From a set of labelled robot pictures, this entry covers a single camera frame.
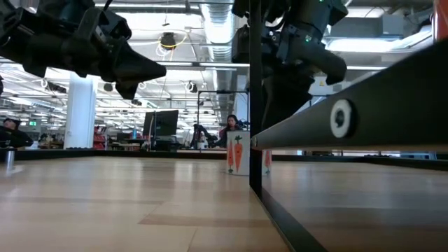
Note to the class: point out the person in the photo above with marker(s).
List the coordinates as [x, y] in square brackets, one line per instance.
[14, 136]
[229, 131]

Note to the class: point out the black ceiling camera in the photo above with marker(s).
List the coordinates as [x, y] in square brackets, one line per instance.
[168, 40]

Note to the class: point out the black computer monitor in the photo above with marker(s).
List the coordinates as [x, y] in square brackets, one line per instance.
[164, 122]

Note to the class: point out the black frame wooden shelf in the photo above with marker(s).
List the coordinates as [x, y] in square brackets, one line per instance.
[385, 112]

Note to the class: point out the blue bottle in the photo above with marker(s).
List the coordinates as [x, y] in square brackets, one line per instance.
[134, 133]

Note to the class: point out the black table frame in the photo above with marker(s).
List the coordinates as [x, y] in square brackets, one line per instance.
[105, 153]

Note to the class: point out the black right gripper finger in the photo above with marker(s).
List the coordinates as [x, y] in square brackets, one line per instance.
[283, 98]
[329, 63]

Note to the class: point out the white carrot carton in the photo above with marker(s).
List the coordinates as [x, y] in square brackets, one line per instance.
[238, 154]

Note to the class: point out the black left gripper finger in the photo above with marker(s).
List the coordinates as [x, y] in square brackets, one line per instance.
[127, 89]
[140, 68]

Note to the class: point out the black metal stand frame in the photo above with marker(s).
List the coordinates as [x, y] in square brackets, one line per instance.
[224, 92]

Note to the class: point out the white round shelf fastener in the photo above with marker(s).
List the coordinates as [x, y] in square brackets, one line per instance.
[341, 118]

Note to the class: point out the white building column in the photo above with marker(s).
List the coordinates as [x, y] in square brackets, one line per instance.
[81, 115]

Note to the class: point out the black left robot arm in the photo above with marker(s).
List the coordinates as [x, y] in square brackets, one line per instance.
[70, 8]

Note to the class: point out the long ceiling light strip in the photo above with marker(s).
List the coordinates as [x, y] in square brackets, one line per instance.
[203, 64]
[367, 67]

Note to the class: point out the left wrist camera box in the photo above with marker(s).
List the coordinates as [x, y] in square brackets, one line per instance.
[105, 26]

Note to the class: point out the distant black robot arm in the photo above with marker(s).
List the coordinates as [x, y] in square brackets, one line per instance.
[203, 134]

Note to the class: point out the silver ceiling air duct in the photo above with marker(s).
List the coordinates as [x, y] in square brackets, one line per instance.
[218, 31]

